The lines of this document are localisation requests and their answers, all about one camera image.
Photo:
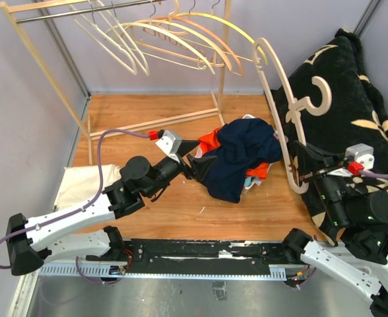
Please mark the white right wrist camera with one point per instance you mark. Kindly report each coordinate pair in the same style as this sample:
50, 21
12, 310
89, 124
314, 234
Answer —
356, 158

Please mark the black floral blanket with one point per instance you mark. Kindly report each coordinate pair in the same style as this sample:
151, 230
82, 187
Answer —
357, 113

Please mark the folded cream cloth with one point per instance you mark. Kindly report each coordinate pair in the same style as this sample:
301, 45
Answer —
78, 184

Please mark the orange t shirt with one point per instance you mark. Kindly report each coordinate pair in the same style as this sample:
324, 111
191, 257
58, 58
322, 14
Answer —
210, 142

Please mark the orange hanger with metal hook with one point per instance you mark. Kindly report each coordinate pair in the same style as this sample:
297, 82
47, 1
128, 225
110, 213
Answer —
207, 39

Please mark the navy blue t shirt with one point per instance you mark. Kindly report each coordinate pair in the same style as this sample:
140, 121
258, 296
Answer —
244, 144

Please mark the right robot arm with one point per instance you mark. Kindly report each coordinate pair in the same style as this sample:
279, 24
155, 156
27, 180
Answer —
363, 217

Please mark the yellow hanger with metal hook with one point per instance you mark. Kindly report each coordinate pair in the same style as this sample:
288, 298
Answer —
227, 26

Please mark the metal corner post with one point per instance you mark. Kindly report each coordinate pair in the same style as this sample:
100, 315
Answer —
66, 55

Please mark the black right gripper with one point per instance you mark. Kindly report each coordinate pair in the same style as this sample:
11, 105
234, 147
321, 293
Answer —
309, 159

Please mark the empty cream hanger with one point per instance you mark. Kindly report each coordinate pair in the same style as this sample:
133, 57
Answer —
103, 26

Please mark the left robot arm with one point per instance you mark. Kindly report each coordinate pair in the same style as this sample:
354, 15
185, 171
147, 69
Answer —
35, 241

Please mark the wooden clothes rack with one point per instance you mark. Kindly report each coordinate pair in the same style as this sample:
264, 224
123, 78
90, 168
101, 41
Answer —
187, 43

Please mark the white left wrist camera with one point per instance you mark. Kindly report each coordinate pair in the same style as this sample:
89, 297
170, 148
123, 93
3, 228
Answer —
166, 140

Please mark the teal t shirt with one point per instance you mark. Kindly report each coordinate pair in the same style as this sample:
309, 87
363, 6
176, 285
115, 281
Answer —
249, 181

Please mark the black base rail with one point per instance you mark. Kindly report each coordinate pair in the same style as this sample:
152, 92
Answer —
199, 257

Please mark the white pink t shirt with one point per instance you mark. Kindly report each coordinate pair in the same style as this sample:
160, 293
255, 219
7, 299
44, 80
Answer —
250, 185

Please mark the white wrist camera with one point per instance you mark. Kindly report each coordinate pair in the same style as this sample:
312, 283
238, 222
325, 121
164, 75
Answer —
356, 158
166, 140

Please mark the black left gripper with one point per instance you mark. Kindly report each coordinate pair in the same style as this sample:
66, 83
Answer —
200, 167

